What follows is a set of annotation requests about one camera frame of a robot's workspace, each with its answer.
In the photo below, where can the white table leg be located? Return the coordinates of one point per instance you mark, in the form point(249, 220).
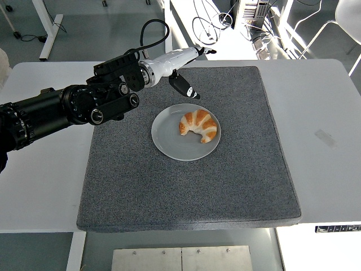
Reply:
point(75, 251)

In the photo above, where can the white chair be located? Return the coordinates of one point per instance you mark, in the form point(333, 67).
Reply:
point(345, 19)

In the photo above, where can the white narrow desk leg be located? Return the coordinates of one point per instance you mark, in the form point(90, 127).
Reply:
point(168, 11)

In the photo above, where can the golden croissant bread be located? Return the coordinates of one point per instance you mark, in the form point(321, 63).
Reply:
point(198, 124)

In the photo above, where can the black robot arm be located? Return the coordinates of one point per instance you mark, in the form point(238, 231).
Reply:
point(50, 110)

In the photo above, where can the table height control panel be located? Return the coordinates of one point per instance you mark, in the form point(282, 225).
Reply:
point(338, 228)

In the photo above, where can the computer tower case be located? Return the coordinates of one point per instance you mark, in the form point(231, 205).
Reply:
point(249, 12)

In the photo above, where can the round pale grey plate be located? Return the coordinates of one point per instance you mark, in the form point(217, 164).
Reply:
point(169, 138)

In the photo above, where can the grey power adapter box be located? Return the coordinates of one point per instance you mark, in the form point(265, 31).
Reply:
point(262, 52)

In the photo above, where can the grey metal plate with screws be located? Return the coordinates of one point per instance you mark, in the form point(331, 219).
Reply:
point(180, 259)

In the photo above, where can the grey speckled square mat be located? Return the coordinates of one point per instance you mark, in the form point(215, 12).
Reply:
point(186, 192)

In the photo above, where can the white desk leg with foot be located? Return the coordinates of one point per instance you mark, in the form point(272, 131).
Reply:
point(50, 31)

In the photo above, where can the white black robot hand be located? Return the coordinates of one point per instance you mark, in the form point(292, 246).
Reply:
point(172, 60)

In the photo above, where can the clear tape patch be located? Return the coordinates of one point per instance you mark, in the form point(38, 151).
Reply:
point(325, 138)

